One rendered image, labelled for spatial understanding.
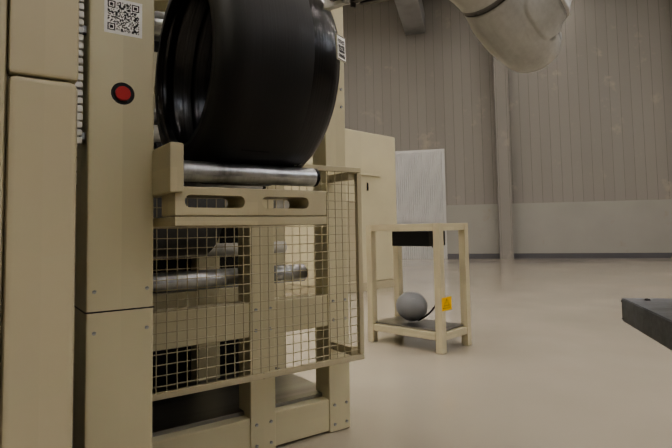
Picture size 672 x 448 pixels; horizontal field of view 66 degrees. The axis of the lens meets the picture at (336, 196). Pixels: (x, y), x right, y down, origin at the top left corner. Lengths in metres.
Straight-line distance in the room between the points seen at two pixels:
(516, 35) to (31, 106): 0.67
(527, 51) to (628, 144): 12.75
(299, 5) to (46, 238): 0.85
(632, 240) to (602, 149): 2.15
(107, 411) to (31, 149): 0.79
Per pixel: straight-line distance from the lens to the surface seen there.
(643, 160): 13.66
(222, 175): 1.13
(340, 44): 1.22
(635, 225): 13.51
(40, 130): 0.48
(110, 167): 1.14
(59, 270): 0.47
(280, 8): 1.16
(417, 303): 3.56
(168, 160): 1.06
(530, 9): 0.87
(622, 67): 13.96
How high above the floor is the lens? 0.78
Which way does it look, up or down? 4 degrees up
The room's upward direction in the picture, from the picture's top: 1 degrees counter-clockwise
